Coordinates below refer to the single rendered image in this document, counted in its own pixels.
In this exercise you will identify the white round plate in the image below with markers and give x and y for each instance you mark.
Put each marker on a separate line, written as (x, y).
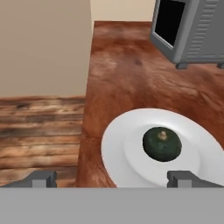
(125, 151)

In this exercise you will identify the dark green squash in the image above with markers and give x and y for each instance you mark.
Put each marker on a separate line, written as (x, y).
(160, 145)

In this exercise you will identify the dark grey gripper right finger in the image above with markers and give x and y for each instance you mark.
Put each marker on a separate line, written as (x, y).
(180, 178)

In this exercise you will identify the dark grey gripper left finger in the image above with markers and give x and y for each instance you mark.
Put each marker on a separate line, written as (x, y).
(43, 178)

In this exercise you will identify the grey microwave oven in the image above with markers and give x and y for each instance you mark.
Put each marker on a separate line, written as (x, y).
(198, 32)

